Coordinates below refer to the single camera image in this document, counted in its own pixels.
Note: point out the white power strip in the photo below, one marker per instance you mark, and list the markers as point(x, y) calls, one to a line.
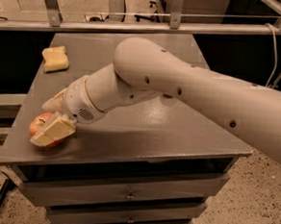
point(96, 17)

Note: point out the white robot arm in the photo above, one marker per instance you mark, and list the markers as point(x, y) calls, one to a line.
point(142, 69)

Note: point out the grey drawer cabinet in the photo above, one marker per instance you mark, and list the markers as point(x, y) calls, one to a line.
point(155, 162)

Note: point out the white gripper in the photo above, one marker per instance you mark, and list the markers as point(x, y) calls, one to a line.
point(76, 100)

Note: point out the yellow sponge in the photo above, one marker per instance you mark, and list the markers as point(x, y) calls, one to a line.
point(55, 58)

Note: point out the metal frame rail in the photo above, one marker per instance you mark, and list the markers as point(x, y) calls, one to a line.
point(149, 16)

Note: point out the red apple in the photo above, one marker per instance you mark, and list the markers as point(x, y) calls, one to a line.
point(38, 122)

